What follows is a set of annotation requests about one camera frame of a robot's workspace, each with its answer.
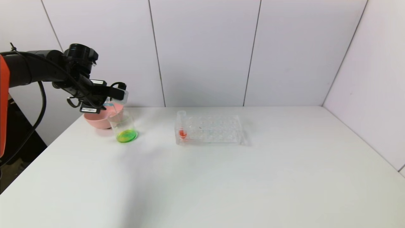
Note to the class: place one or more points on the test tube with red pigment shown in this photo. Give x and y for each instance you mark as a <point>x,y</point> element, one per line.
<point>182,133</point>

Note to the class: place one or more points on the black bulky object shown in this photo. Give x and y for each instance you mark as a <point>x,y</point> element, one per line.
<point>22,142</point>

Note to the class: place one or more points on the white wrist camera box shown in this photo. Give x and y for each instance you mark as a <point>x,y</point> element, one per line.
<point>124,97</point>

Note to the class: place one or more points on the clear glass beaker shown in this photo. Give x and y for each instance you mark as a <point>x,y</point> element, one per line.
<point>126,136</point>

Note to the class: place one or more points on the pink bowl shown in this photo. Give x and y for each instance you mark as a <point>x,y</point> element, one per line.
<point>98,120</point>

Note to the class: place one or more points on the clear acrylic test tube rack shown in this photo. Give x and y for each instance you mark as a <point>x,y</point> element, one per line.
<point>215,133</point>

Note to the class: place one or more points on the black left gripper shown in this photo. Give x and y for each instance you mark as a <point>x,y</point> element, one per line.
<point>89,109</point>

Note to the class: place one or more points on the test tube with blue pigment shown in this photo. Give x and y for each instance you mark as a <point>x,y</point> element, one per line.
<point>114,105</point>

